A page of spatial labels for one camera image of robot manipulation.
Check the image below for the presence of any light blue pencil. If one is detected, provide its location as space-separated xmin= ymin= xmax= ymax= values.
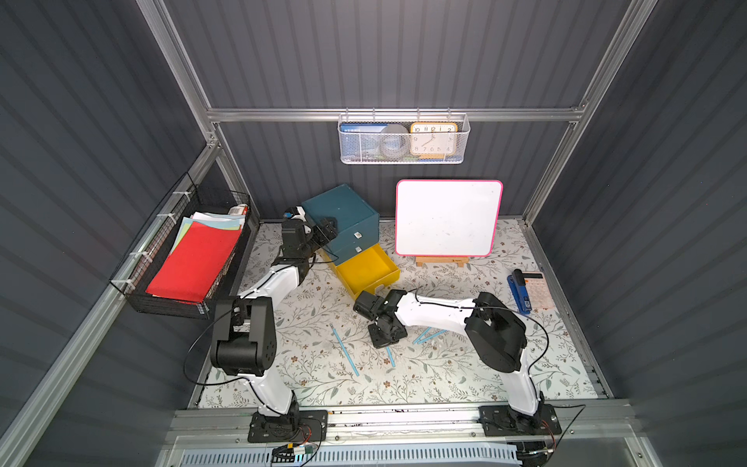
xmin=330 ymin=325 xmax=360 ymax=377
xmin=385 ymin=346 xmax=396 ymax=368
xmin=414 ymin=327 xmax=432 ymax=344
xmin=417 ymin=330 xmax=449 ymax=344

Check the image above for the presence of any yellow drawer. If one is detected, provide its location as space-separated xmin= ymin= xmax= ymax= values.
xmin=331 ymin=243 xmax=401 ymax=299

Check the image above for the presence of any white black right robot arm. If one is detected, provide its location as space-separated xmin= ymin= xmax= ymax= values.
xmin=353 ymin=290 xmax=541 ymax=416

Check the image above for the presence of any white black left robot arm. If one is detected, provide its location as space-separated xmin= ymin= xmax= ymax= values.
xmin=209 ymin=206 xmax=338 ymax=418

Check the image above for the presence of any teal drawer cabinet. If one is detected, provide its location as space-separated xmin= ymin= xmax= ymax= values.
xmin=302 ymin=184 xmax=379 ymax=266

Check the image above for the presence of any wooden whiteboard stand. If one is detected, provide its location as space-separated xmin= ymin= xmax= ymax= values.
xmin=416 ymin=256 xmax=470 ymax=268

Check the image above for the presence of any pastel paper stack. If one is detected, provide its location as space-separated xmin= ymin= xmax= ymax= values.
xmin=171 ymin=212 xmax=245 ymax=252

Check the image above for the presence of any red paper sheet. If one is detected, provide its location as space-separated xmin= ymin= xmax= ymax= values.
xmin=146 ymin=223 xmax=243 ymax=303

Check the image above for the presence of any blue box in basket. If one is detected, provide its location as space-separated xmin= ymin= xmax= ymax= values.
xmin=338 ymin=123 xmax=386 ymax=157

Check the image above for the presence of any pink framed whiteboard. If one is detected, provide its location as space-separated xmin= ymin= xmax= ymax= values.
xmin=395 ymin=179 xmax=504 ymax=258

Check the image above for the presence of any grey tape roll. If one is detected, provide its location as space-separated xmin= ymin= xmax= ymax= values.
xmin=379 ymin=124 xmax=410 ymax=160

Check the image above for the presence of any blue stapler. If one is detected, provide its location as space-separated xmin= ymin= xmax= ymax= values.
xmin=507 ymin=269 xmax=532 ymax=315

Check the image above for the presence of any pink calculator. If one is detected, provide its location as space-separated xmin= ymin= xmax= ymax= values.
xmin=523 ymin=272 xmax=556 ymax=311

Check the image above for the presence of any yellow alarm clock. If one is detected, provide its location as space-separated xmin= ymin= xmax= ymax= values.
xmin=410 ymin=122 xmax=459 ymax=159

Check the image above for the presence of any black wire wall basket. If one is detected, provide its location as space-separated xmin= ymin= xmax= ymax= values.
xmin=110 ymin=176 xmax=253 ymax=319

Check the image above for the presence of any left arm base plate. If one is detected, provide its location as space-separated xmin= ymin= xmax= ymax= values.
xmin=247 ymin=410 xmax=329 ymax=444

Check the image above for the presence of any white mesh wall basket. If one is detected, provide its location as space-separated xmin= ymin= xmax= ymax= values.
xmin=337 ymin=110 xmax=471 ymax=165

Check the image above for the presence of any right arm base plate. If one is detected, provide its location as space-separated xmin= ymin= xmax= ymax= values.
xmin=478 ymin=403 xmax=562 ymax=437

